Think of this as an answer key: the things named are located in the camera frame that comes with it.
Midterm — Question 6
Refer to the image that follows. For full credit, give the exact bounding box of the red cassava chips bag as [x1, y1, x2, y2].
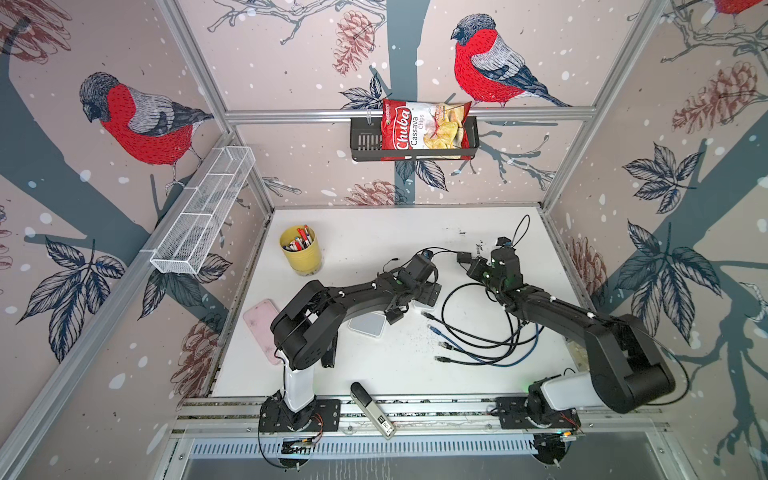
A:
[382, 100, 472, 149]

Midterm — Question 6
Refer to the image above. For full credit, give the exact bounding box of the black stapler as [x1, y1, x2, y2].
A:
[321, 335, 338, 369]

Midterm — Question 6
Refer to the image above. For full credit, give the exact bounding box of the black power adapter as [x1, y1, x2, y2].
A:
[419, 245, 475, 266]
[381, 257, 406, 326]

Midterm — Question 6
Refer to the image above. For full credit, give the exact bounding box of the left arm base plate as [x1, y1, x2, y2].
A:
[258, 391, 341, 433]

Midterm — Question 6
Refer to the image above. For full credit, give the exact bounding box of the white wire mesh shelf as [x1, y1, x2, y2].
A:
[150, 146, 255, 275]

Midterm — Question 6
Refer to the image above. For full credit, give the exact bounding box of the black wall basket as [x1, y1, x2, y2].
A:
[350, 116, 480, 162]

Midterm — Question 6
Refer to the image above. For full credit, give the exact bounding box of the white network switch near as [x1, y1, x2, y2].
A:
[347, 312, 387, 338]

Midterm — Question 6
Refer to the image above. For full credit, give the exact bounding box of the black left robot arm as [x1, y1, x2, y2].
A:
[270, 249, 441, 414]

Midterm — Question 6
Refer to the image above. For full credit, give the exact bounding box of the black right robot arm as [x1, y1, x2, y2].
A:
[468, 245, 676, 414]

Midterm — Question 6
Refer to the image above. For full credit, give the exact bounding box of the black ethernet cable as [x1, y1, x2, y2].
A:
[419, 281, 544, 366]

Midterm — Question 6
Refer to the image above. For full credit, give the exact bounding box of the blue ethernet cable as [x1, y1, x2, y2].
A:
[427, 320, 541, 368]

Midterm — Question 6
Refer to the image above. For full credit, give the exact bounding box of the yellow cup with pens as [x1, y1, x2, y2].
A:
[279, 224, 323, 276]

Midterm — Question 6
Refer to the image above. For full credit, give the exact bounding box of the black grey remote device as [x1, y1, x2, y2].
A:
[350, 382, 396, 440]

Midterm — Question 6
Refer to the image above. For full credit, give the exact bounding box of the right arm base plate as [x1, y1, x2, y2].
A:
[489, 396, 581, 430]

